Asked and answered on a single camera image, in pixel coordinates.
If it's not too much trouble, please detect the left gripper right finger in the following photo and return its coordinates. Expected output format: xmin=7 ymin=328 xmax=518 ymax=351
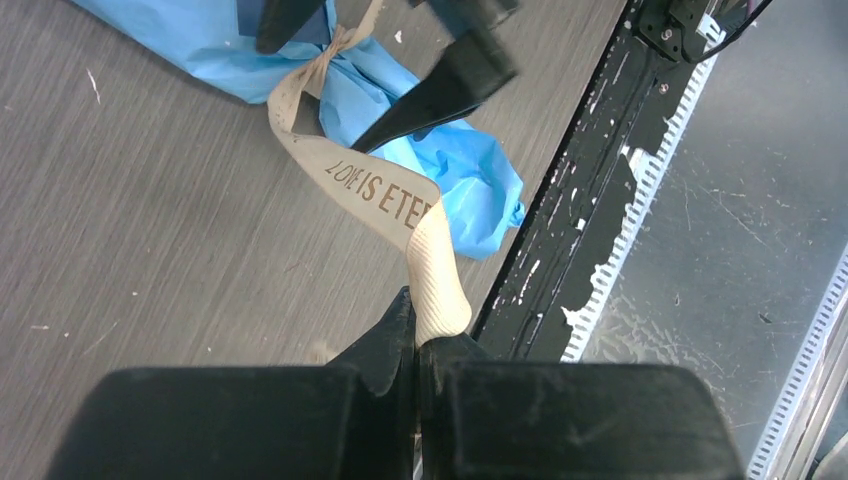
xmin=418 ymin=334 xmax=744 ymax=479

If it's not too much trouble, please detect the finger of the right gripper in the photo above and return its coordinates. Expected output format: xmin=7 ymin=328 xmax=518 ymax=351
xmin=352 ymin=0 xmax=518 ymax=153
xmin=255 ymin=0 xmax=324 ymax=55

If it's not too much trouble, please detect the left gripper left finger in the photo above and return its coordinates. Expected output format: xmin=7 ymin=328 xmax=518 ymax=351
xmin=47 ymin=289 xmax=416 ymax=479

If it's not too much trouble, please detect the blue wrapping paper sheet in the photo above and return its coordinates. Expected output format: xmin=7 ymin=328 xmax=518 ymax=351
xmin=83 ymin=1 xmax=525 ymax=260

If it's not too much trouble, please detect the beige tote bag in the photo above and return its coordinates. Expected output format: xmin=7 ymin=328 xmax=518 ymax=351
xmin=267 ymin=1 xmax=471 ymax=345

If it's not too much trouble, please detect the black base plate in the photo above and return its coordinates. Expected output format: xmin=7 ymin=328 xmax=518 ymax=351
xmin=472 ymin=1 xmax=724 ymax=362

